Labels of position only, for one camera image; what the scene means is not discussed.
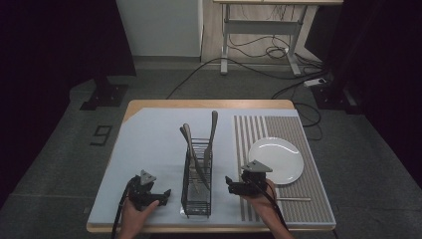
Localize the white panel board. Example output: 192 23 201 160
114 0 204 58

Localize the person's right hand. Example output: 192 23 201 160
241 178 284 227

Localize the black stand with base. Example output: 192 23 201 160
310 0 366 116

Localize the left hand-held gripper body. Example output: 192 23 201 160
127 169 167 212

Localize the light blue table mat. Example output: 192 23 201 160
88 107 302 228

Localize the grey striped placemat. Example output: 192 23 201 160
233 115 336 224

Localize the white power strip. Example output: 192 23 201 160
303 77 327 88

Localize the long steel table knife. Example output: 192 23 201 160
202 110 219 173

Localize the wooden table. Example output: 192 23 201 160
86 99 336 234

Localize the black stand base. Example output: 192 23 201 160
79 74 129 112

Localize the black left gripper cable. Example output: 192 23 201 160
110 175 139 239

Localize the person's left hand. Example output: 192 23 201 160
119 198 160 237

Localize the white metal frame desk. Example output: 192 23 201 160
212 0 344 78

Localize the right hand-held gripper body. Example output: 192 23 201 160
231 159 274 197

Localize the tangle of black cables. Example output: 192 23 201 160
228 4 324 73

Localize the white round plate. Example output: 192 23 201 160
248 136 305 186

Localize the black wire cutlery rack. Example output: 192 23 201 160
180 137 214 219

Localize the black floor cable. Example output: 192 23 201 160
165 57 329 101

